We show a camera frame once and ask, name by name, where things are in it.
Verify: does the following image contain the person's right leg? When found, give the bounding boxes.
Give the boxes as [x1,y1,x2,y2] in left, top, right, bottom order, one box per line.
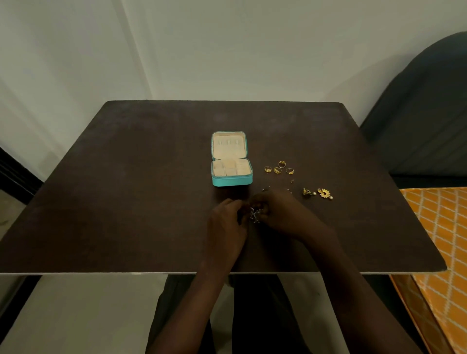
[229,274,311,354]

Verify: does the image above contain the person's left hand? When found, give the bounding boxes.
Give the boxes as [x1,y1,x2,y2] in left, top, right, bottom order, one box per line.
[202,198,252,269]

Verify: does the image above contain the person's right forearm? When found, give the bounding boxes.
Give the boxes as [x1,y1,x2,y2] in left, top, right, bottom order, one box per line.
[310,226,424,354]

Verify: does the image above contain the person's left leg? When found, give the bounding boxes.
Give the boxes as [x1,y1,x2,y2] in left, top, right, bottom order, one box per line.
[145,275,214,354]

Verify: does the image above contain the person's right hand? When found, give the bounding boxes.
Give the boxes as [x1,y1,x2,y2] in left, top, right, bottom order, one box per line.
[250,189,336,248]

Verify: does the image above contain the orange patterned cloth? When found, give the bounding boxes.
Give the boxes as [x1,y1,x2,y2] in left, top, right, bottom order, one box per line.
[389,187,467,354]

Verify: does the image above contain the person's left forearm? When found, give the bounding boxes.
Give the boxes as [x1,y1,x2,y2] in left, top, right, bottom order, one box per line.
[145,262,234,354]

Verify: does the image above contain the person's leg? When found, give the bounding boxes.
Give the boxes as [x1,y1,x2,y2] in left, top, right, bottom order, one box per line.
[145,275,214,354]
[229,274,311,354]

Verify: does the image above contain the teal jewellery box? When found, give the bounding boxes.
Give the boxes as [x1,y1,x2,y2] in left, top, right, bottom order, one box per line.
[211,131,254,188]

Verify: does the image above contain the black door frame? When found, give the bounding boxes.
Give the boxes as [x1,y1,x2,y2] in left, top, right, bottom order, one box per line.
[0,146,44,329]

